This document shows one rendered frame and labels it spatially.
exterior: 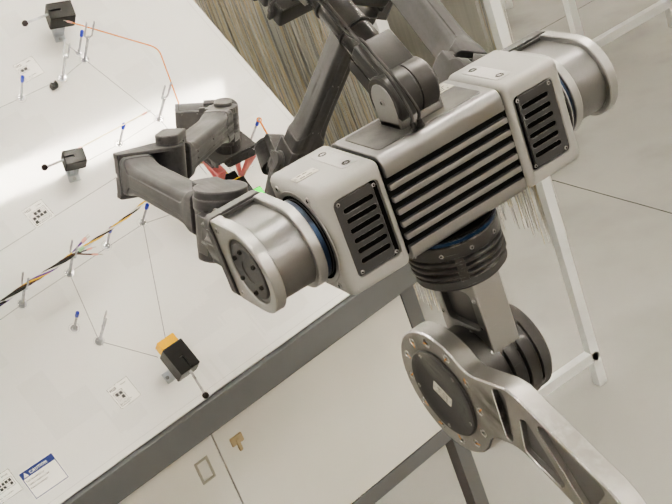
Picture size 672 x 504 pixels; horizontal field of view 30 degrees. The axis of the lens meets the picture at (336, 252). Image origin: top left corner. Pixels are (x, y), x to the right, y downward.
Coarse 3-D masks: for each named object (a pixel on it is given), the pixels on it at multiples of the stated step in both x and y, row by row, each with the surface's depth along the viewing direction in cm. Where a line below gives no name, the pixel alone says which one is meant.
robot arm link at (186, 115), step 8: (176, 104) 252; (184, 104) 252; (192, 104) 252; (200, 104) 252; (216, 104) 244; (224, 104) 244; (176, 112) 250; (184, 112) 249; (192, 112) 249; (200, 112) 249; (176, 120) 250; (184, 120) 249; (192, 120) 249; (224, 144) 246; (232, 144) 247
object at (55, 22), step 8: (48, 8) 270; (56, 8) 270; (64, 8) 271; (72, 8) 271; (40, 16) 270; (48, 16) 270; (56, 16) 269; (64, 16) 270; (72, 16) 271; (24, 24) 269; (48, 24) 272; (56, 24) 271; (64, 24) 272; (72, 24) 273; (56, 32) 276; (56, 40) 277
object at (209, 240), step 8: (248, 192) 163; (256, 192) 162; (240, 200) 162; (216, 208) 169; (224, 208) 161; (232, 208) 161; (208, 216) 161; (216, 216) 160; (208, 224) 160; (208, 232) 161; (208, 240) 165; (216, 240) 161; (208, 248) 166; (216, 248) 162; (216, 256) 164; (224, 264) 163; (224, 272) 164; (232, 280) 164; (232, 288) 164
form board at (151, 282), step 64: (0, 0) 278; (64, 0) 282; (128, 0) 287; (192, 0) 291; (0, 64) 271; (128, 64) 279; (192, 64) 284; (0, 128) 264; (64, 128) 268; (128, 128) 272; (256, 128) 281; (0, 192) 258; (64, 192) 262; (0, 256) 252; (64, 256) 256; (128, 256) 260; (192, 256) 263; (0, 320) 247; (64, 320) 250; (128, 320) 254; (192, 320) 257; (256, 320) 261; (0, 384) 241; (64, 384) 245; (192, 384) 251; (0, 448) 236; (64, 448) 239; (128, 448) 243
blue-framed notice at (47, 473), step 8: (48, 456) 238; (40, 464) 237; (48, 464) 237; (56, 464) 238; (24, 472) 235; (32, 472) 236; (40, 472) 236; (48, 472) 237; (56, 472) 237; (64, 472) 237; (24, 480) 235; (32, 480) 235; (40, 480) 236; (48, 480) 236; (56, 480) 236; (64, 480) 237; (32, 488) 235; (40, 488) 235; (48, 488) 235; (40, 496) 234
